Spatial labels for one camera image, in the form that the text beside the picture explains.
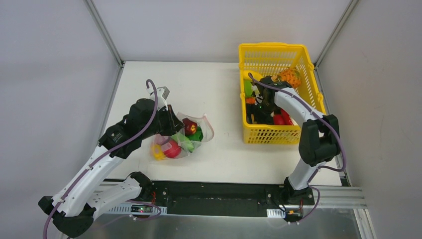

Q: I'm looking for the green toy cucumber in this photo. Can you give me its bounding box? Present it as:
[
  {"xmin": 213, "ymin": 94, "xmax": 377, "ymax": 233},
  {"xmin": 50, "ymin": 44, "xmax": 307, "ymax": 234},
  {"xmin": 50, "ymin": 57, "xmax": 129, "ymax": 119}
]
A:
[{"xmin": 171, "ymin": 132, "xmax": 195, "ymax": 153}]

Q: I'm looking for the red toy apple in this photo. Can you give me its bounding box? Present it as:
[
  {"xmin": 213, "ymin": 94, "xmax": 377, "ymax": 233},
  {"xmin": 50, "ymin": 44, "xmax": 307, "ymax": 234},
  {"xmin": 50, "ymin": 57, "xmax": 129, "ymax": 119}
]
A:
[{"xmin": 161, "ymin": 140, "xmax": 182, "ymax": 158}]

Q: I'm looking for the yellow toy bell pepper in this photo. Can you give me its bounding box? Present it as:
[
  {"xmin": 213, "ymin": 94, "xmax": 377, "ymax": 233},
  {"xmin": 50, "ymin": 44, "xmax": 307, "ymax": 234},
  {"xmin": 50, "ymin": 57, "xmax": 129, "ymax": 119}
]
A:
[{"xmin": 151, "ymin": 143, "xmax": 167, "ymax": 161}]

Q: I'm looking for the clear pink-dotted zip bag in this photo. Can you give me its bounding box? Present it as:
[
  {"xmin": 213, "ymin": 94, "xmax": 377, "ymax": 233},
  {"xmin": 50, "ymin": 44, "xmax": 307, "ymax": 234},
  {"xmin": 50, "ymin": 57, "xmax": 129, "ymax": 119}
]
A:
[{"xmin": 150, "ymin": 113, "xmax": 214, "ymax": 161}]

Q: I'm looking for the green toy bok choy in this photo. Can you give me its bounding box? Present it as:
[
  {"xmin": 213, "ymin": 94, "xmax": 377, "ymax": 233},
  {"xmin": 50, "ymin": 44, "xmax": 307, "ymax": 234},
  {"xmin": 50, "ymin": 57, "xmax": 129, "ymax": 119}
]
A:
[{"xmin": 188, "ymin": 127, "xmax": 204, "ymax": 142}]

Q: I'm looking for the orange toy pumpkin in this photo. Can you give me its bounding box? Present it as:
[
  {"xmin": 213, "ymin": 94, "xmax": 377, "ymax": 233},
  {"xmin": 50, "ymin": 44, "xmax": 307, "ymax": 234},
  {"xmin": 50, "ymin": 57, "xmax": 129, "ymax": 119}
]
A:
[{"xmin": 245, "ymin": 97, "xmax": 256, "ymax": 105}]

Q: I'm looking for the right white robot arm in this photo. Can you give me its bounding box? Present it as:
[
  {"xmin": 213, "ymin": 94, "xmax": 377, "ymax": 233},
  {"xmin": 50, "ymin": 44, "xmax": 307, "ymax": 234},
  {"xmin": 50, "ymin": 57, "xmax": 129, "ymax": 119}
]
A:
[{"xmin": 248, "ymin": 73, "xmax": 343, "ymax": 204}]

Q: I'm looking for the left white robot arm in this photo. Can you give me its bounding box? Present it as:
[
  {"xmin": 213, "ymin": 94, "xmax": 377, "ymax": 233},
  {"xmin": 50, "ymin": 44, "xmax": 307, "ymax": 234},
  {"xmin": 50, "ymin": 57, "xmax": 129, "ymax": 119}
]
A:
[{"xmin": 38, "ymin": 99, "xmax": 184, "ymax": 238}]

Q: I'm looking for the red toy chili pepper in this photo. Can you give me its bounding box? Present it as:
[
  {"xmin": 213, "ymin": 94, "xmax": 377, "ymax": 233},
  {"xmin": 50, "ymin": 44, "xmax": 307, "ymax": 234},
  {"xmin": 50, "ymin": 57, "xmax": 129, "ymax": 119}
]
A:
[{"xmin": 273, "ymin": 109, "xmax": 294, "ymax": 125}]

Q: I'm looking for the green toy starfruit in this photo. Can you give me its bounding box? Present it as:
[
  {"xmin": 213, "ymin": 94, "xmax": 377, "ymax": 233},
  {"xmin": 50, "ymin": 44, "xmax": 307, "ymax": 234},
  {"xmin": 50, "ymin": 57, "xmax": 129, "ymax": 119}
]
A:
[{"xmin": 243, "ymin": 80, "xmax": 253, "ymax": 98}]

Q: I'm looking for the toy pineapple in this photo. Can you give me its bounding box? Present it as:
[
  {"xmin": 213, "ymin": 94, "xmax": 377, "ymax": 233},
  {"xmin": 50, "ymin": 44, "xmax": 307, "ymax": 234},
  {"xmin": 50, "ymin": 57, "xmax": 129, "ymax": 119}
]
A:
[{"xmin": 276, "ymin": 68, "xmax": 302, "ymax": 88}]

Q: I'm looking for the yellow plastic basket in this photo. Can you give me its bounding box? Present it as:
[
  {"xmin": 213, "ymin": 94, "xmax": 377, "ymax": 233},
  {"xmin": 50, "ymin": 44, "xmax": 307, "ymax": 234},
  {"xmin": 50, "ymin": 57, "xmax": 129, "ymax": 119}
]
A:
[{"xmin": 238, "ymin": 42, "xmax": 326, "ymax": 144}]

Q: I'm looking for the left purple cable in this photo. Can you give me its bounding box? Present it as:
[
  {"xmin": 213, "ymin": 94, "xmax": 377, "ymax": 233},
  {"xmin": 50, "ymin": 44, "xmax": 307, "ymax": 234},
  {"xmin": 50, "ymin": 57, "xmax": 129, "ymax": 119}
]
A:
[{"xmin": 43, "ymin": 79, "xmax": 159, "ymax": 239}]

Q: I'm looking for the purple cable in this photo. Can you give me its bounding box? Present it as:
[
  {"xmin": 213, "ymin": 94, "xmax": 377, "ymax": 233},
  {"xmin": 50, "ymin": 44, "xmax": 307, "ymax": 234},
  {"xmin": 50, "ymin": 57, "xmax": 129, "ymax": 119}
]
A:
[
  {"xmin": 43, "ymin": 79, "xmax": 159, "ymax": 239},
  {"xmin": 248, "ymin": 72, "xmax": 347, "ymax": 173}
]

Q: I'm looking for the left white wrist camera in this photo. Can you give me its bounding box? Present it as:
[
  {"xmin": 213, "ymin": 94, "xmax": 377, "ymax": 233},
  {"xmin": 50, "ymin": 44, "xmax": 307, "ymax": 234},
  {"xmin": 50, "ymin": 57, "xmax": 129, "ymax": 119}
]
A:
[{"xmin": 147, "ymin": 86, "xmax": 170, "ymax": 111}]

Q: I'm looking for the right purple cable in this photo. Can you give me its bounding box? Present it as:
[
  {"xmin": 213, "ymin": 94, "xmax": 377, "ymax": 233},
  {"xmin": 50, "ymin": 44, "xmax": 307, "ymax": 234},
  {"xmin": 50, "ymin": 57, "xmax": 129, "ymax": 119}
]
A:
[{"xmin": 248, "ymin": 72, "xmax": 347, "ymax": 173}]

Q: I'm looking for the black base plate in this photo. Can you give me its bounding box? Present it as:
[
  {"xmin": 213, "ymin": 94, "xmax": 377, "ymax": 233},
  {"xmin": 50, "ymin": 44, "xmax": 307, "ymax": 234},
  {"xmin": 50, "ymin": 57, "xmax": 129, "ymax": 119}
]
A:
[{"xmin": 133, "ymin": 180, "xmax": 315, "ymax": 217}]

